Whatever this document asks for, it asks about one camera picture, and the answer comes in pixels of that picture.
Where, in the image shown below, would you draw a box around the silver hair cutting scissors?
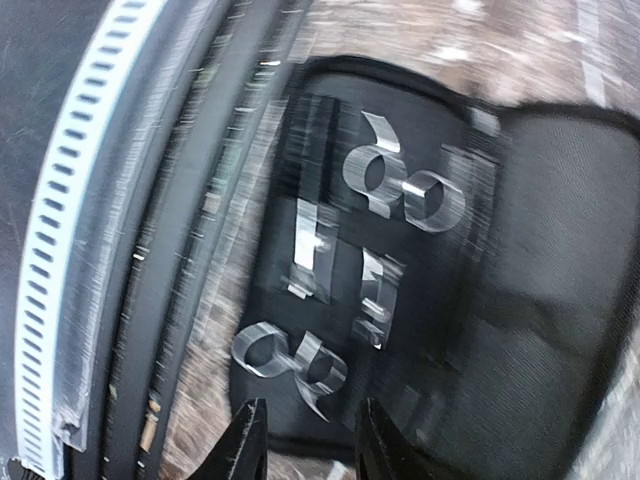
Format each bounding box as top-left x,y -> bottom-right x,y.
342,111 -> 466,234

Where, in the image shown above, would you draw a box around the black zippered tool case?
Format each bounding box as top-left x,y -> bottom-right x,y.
229,56 -> 639,479

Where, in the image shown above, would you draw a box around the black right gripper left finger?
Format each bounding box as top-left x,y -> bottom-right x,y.
192,398 -> 268,480

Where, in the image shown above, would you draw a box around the silver thinning scissors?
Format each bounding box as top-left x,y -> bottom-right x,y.
231,199 -> 404,421

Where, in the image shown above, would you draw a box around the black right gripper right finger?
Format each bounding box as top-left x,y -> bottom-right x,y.
355,398 -> 425,480

